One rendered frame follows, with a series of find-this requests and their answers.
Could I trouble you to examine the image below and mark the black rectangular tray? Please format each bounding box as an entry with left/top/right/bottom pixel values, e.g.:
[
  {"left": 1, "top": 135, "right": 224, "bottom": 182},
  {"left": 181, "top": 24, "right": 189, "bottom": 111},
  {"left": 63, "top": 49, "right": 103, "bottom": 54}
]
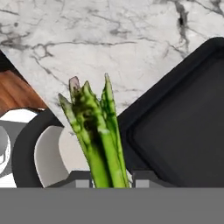
[{"left": 115, "top": 36, "right": 224, "bottom": 189}]

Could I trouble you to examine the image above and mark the green asparagus bunch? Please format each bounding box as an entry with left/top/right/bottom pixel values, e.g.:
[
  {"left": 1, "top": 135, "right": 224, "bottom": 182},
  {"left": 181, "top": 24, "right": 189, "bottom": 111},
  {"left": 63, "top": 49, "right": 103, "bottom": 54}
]
[{"left": 58, "top": 73, "right": 131, "bottom": 189}]

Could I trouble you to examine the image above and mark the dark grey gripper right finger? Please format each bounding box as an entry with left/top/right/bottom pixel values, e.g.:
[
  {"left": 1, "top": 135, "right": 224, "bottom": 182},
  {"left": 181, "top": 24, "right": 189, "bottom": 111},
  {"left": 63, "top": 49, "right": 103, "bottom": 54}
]
[{"left": 130, "top": 170, "right": 177, "bottom": 189}]

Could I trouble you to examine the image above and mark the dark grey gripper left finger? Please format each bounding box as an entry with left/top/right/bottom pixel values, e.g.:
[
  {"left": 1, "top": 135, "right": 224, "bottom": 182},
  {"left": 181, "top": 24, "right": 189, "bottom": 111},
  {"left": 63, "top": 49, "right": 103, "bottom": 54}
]
[{"left": 47, "top": 170, "right": 95, "bottom": 189}]

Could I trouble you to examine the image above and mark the white and grey round object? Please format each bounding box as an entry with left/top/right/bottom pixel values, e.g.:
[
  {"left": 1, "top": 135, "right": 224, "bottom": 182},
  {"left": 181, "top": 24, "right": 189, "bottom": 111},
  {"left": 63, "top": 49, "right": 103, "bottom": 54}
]
[{"left": 0, "top": 108, "right": 39, "bottom": 189}]

